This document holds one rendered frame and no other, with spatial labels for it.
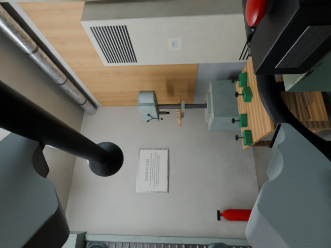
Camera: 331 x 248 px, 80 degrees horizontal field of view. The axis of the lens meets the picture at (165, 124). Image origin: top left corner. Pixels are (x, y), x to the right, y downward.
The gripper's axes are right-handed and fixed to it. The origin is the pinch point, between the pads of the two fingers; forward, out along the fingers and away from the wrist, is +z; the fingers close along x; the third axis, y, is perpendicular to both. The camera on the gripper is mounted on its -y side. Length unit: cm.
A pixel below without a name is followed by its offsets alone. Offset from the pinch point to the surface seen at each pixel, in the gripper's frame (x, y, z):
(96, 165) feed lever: -5.8, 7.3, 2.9
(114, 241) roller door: -58, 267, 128
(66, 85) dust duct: -120, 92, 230
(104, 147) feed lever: -5.3, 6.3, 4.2
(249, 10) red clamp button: 7.0, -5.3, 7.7
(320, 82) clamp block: 16.5, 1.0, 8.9
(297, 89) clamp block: 15.1, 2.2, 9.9
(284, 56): 10.2, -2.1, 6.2
